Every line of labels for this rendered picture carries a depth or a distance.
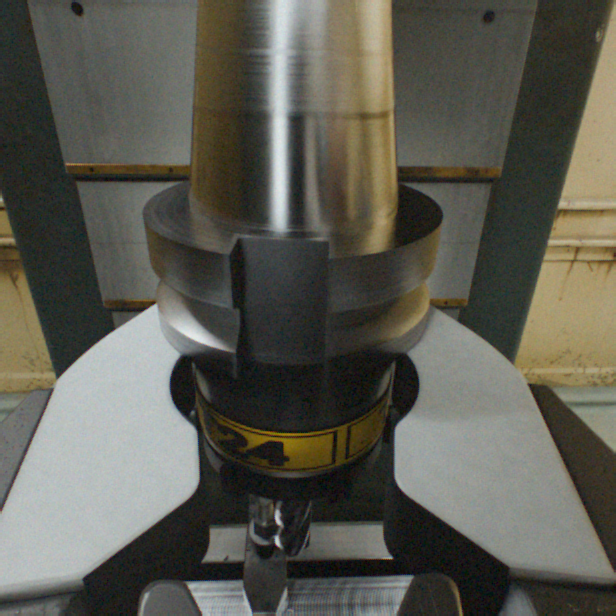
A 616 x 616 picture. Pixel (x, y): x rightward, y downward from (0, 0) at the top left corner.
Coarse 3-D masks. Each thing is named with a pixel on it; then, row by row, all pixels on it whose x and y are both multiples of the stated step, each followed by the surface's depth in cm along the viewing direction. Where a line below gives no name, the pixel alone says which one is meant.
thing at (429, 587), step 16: (416, 576) 6; (432, 576) 6; (144, 592) 5; (160, 592) 5; (176, 592) 5; (416, 592) 5; (432, 592) 5; (448, 592) 5; (144, 608) 5; (160, 608) 5; (176, 608) 5; (192, 608) 5; (400, 608) 5; (416, 608) 5; (432, 608) 5; (448, 608) 5
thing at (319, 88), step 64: (256, 0) 7; (320, 0) 7; (384, 0) 8; (256, 64) 7; (320, 64) 7; (384, 64) 8; (192, 128) 9; (256, 128) 8; (320, 128) 8; (384, 128) 9; (192, 192) 9; (256, 192) 8; (320, 192) 8; (384, 192) 9
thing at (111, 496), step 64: (64, 384) 9; (128, 384) 9; (192, 384) 10; (64, 448) 7; (128, 448) 7; (192, 448) 7; (64, 512) 6; (128, 512) 6; (192, 512) 7; (0, 576) 6; (64, 576) 6; (128, 576) 6
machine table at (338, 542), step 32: (224, 544) 50; (320, 544) 50; (352, 544) 51; (384, 544) 51; (192, 576) 50; (224, 576) 50; (288, 576) 50; (320, 576) 51; (352, 576) 51; (384, 576) 48
